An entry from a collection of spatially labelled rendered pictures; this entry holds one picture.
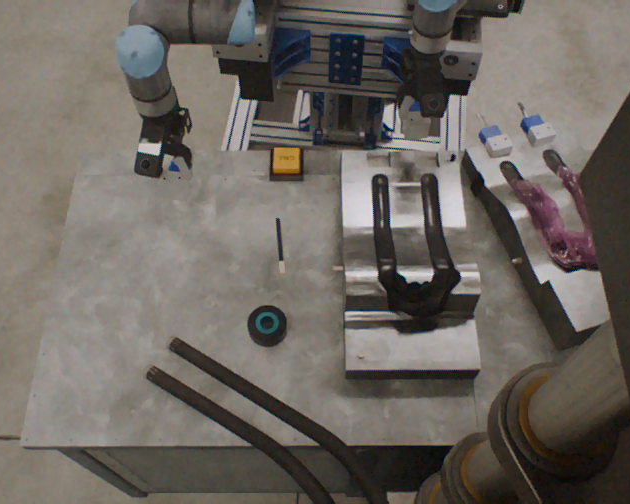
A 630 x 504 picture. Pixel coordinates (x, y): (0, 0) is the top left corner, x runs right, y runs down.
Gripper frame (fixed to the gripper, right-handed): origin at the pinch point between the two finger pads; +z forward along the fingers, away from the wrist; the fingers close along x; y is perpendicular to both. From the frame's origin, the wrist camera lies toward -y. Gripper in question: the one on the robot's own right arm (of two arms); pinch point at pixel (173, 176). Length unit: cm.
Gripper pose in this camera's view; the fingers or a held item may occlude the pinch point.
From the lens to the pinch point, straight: 141.8
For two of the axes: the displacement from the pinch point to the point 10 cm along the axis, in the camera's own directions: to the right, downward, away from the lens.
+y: 2.1, -8.6, 4.7
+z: 0.0, 4.8, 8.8
